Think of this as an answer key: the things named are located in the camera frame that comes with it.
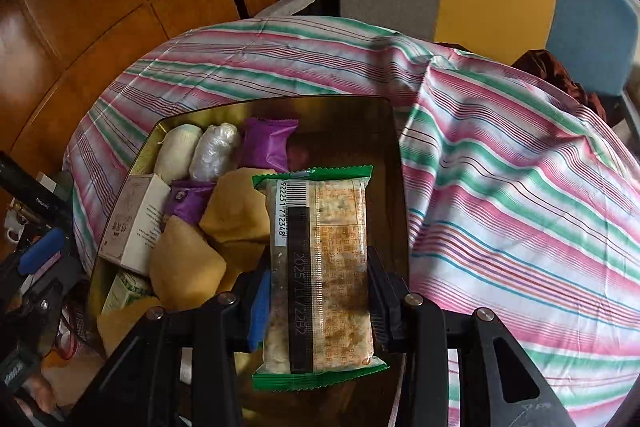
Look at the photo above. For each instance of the wooden wardrobe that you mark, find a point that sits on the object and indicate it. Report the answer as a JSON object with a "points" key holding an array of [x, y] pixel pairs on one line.
{"points": [[100, 7]]}

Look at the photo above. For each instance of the striped tablecloth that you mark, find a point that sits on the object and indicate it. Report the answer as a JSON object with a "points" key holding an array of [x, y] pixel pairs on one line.
{"points": [[500, 187]]}

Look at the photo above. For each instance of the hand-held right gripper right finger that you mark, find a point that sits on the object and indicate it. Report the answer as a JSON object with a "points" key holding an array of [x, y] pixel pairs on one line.
{"points": [[382, 307]]}

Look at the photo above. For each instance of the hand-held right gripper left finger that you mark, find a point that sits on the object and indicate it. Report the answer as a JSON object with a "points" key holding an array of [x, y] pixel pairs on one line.
{"points": [[259, 312]]}

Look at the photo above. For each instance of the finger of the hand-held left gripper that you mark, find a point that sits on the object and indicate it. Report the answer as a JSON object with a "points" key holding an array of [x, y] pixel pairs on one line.
{"points": [[35, 192], [45, 247]]}

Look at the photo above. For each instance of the yellow sponge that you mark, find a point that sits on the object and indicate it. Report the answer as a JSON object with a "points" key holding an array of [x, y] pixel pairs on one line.
{"points": [[232, 212], [185, 262], [122, 324]]}

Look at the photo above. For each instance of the cream white plastic bundle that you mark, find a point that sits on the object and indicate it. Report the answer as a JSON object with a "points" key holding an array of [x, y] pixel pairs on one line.
{"points": [[175, 152]]}

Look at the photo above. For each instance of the cream paper box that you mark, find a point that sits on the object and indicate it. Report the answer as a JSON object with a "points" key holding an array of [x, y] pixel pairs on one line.
{"points": [[132, 227]]}

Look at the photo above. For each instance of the green-edged cracker packet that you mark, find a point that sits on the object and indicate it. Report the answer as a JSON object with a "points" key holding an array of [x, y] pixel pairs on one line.
{"points": [[340, 257]]}

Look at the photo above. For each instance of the red-brown cloth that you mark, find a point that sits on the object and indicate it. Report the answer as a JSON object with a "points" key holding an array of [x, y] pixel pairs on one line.
{"points": [[565, 77]]}

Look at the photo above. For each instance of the purple snack packet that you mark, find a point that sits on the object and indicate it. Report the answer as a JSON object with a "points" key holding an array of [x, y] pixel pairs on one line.
{"points": [[187, 202], [267, 144]]}

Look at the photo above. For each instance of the person's left hand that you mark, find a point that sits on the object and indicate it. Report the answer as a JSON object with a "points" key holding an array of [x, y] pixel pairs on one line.
{"points": [[40, 396]]}

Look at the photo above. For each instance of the clear plastic bundle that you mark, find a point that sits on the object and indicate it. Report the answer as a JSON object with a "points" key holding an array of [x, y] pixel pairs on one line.
{"points": [[215, 152]]}

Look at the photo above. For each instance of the small green box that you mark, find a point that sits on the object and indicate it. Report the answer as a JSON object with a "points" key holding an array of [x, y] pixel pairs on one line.
{"points": [[122, 292]]}

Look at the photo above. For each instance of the yellow-lined storage box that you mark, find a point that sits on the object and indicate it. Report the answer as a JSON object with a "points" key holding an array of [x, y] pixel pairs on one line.
{"points": [[350, 142]]}

